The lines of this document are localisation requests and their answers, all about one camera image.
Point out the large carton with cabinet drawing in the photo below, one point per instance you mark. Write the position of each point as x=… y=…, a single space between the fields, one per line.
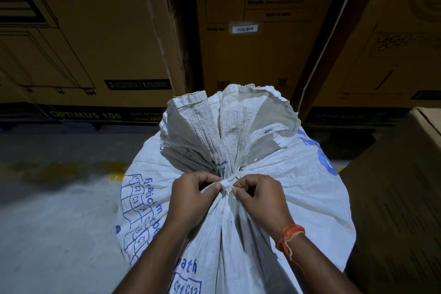
x=103 y=21

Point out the person's left forearm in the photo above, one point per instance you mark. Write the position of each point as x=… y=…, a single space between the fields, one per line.
x=151 y=262

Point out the person's right hand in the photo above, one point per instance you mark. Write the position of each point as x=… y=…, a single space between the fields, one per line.
x=268 y=207

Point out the small brown cardboard box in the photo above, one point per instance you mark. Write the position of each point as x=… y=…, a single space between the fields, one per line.
x=389 y=218

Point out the large carton with fan drawing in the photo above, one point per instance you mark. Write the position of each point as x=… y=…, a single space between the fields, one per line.
x=372 y=63

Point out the white woven sack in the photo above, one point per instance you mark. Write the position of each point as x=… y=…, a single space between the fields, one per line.
x=310 y=207

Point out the large carton with text panel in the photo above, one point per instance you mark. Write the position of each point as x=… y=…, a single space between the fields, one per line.
x=262 y=59

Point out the white plastic zip tie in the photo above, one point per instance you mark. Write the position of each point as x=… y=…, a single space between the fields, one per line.
x=226 y=183

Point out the white barcode sticker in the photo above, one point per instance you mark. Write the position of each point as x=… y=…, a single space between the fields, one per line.
x=244 y=28

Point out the person's left hand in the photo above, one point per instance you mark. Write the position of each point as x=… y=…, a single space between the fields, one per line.
x=187 y=200

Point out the person's right forearm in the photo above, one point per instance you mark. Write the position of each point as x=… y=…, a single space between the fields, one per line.
x=317 y=269

